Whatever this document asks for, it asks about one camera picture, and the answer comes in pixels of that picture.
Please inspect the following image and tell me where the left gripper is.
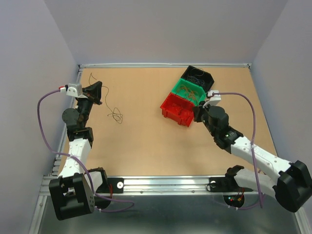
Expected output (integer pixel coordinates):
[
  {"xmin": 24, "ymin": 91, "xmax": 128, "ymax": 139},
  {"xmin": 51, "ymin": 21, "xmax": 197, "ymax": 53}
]
[{"xmin": 75, "ymin": 81, "xmax": 102, "ymax": 127}]

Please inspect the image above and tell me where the black plastic bin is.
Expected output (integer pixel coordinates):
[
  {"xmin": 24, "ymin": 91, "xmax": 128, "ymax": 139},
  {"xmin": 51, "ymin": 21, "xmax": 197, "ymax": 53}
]
[{"xmin": 181, "ymin": 65, "xmax": 215, "ymax": 93}]

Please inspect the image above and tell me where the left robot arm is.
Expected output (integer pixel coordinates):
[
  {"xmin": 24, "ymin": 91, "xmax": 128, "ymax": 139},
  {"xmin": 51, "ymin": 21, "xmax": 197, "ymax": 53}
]
[{"xmin": 49, "ymin": 81, "xmax": 109, "ymax": 220}]

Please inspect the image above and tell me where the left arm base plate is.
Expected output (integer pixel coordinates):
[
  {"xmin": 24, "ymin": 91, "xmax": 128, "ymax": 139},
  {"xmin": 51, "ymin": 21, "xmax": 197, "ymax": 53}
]
[{"xmin": 94, "ymin": 177, "xmax": 124, "ymax": 209}]

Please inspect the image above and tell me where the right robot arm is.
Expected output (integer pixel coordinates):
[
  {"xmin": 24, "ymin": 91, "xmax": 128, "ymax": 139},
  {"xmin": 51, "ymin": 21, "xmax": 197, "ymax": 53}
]
[{"xmin": 193, "ymin": 102, "xmax": 312, "ymax": 213}]

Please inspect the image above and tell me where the green plastic bin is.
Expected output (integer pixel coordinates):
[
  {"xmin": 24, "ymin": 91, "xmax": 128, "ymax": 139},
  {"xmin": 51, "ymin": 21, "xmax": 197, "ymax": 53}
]
[{"xmin": 171, "ymin": 78, "xmax": 206, "ymax": 106}]

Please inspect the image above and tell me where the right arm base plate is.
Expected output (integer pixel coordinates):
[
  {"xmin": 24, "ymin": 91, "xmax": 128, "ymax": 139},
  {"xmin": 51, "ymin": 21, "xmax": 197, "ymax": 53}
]
[{"xmin": 206, "ymin": 176, "xmax": 252, "ymax": 210}]

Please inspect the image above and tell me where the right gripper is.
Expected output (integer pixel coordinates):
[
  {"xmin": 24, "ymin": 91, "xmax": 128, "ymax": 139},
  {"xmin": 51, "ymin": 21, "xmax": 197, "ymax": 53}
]
[{"xmin": 192, "ymin": 100, "xmax": 216, "ymax": 137}]

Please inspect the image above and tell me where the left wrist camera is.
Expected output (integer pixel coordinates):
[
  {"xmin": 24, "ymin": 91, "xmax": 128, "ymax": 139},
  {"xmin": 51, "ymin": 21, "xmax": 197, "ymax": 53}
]
[{"xmin": 66, "ymin": 83, "xmax": 83, "ymax": 98}]

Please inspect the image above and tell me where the red plastic bin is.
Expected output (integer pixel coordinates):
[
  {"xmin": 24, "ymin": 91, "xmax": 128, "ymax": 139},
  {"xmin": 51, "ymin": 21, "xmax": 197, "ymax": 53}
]
[{"xmin": 160, "ymin": 93, "xmax": 195, "ymax": 127}]

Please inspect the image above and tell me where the aluminium mounting rail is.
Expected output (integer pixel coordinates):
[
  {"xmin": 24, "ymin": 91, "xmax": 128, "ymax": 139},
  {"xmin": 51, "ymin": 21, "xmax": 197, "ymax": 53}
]
[{"xmin": 40, "ymin": 173, "xmax": 300, "ymax": 195}]

